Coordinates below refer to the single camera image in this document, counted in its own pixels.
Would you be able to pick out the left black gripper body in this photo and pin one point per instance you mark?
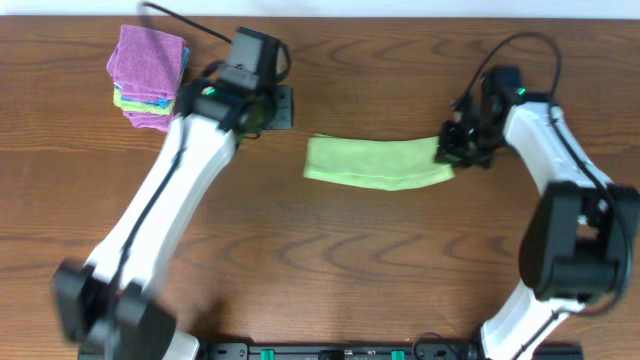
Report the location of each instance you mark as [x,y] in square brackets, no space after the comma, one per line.
[279,107]

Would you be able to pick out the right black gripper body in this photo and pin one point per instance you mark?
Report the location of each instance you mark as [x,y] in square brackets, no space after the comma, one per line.
[490,135]

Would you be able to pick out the green microfiber cloth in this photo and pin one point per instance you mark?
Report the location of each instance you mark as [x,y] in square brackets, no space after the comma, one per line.
[379,165]

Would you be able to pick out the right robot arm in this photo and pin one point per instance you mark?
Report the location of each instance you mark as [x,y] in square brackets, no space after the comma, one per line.
[578,247]

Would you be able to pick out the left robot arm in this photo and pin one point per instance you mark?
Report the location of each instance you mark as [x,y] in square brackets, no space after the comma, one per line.
[109,306]

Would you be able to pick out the bottom purple folded cloth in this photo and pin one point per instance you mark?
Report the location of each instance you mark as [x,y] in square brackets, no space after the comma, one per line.
[149,120]

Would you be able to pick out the purple folded cloth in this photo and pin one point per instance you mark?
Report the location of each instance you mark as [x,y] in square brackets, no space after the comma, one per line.
[149,120]
[136,41]

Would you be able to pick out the blue folded cloth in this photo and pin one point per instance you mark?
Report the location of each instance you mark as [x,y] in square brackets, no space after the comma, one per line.
[155,79]

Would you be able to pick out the top purple folded cloth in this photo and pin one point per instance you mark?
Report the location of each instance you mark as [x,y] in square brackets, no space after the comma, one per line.
[136,41]

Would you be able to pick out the light green folded cloth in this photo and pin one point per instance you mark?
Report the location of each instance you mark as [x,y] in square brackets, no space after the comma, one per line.
[140,107]

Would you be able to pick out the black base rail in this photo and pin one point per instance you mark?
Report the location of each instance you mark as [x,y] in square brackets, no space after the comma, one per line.
[430,350]

